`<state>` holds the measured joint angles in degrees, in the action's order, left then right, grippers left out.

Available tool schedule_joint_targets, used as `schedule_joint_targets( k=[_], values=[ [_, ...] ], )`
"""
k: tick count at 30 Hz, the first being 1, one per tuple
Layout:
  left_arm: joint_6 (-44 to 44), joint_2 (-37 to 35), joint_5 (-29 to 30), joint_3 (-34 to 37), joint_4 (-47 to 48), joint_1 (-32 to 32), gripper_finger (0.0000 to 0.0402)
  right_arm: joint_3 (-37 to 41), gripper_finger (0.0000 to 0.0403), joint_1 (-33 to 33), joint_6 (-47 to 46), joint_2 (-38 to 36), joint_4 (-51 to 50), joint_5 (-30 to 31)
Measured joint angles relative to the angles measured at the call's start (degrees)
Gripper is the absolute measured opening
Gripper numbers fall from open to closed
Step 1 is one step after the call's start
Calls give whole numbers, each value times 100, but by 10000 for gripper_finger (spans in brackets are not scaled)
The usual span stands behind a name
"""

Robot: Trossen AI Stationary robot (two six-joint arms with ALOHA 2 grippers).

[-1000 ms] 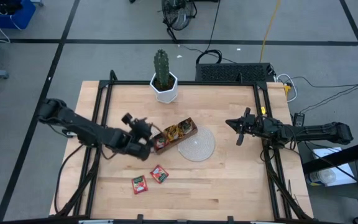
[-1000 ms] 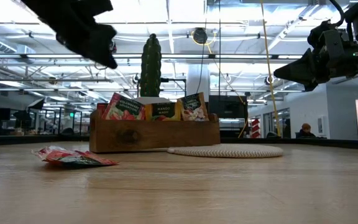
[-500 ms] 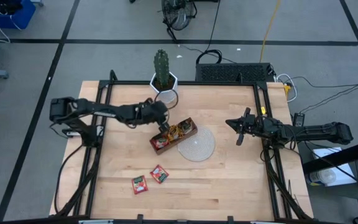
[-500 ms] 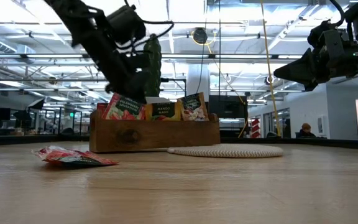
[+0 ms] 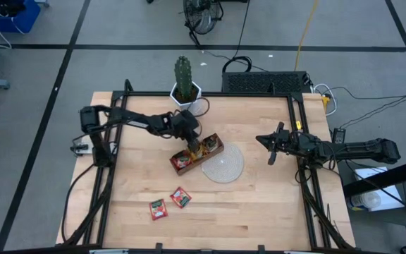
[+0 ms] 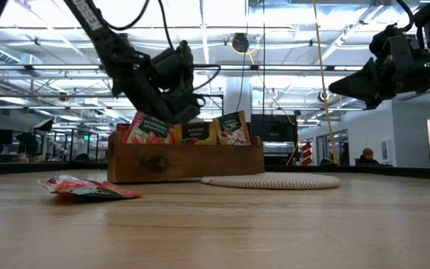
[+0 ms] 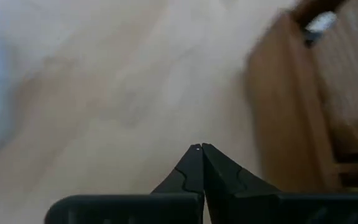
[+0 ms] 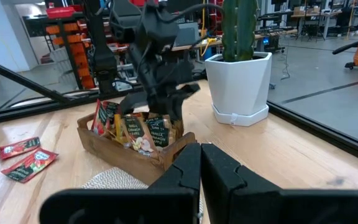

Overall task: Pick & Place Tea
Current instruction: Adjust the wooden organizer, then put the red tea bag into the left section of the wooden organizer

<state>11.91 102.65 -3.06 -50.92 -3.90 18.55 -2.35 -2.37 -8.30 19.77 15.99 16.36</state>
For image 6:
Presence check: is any black ceiling cable reel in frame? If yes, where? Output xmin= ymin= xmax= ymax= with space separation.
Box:
xmin=231 ymin=32 xmax=251 ymax=54

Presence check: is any vanilla cinnamon tea packet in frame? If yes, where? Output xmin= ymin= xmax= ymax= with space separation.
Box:
xmin=214 ymin=110 xmax=252 ymax=146

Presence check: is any round woven rope placemat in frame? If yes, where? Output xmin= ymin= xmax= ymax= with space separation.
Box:
xmin=200 ymin=171 xmax=342 ymax=191

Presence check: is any wooden three-compartment tray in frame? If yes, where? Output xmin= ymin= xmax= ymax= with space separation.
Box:
xmin=107 ymin=130 xmax=266 ymax=184

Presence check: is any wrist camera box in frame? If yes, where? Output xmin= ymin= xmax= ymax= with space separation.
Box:
xmin=151 ymin=40 xmax=196 ymax=94
xmin=368 ymin=24 xmax=412 ymax=57

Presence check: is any silver air duct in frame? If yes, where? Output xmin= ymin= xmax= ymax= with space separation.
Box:
xmin=0 ymin=43 xmax=43 ymax=67

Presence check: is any black hanging power cable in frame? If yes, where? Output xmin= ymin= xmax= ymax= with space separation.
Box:
xmin=261 ymin=0 xmax=267 ymax=115

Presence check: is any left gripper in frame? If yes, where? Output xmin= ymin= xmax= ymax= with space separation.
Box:
xmin=110 ymin=51 xmax=206 ymax=126

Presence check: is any person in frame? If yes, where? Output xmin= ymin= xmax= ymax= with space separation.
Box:
xmin=353 ymin=146 xmax=383 ymax=167

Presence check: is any orange tea packet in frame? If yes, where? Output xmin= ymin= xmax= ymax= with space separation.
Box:
xmin=172 ymin=121 xmax=219 ymax=146

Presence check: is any white building column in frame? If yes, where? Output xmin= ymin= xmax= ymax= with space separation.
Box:
xmin=223 ymin=76 xmax=254 ymax=115

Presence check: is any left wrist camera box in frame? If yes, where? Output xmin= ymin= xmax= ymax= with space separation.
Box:
xmin=151 ymin=40 xmax=196 ymax=94

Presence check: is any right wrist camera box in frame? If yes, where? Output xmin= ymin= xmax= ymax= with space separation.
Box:
xmin=368 ymin=24 xmax=412 ymax=57

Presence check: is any long ceiling light rail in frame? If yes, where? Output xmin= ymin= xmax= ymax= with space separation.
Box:
xmin=0 ymin=64 xmax=365 ymax=72

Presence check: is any yellow cable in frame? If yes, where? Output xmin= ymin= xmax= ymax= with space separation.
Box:
xmin=311 ymin=0 xmax=338 ymax=165

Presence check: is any red white striped post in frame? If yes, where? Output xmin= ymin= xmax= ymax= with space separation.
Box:
xmin=302 ymin=140 xmax=314 ymax=167

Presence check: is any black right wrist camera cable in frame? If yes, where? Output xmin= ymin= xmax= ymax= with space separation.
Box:
xmin=393 ymin=0 xmax=415 ymax=34

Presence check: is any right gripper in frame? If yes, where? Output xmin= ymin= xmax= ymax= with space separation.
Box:
xmin=328 ymin=35 xmax=430 ymax=110

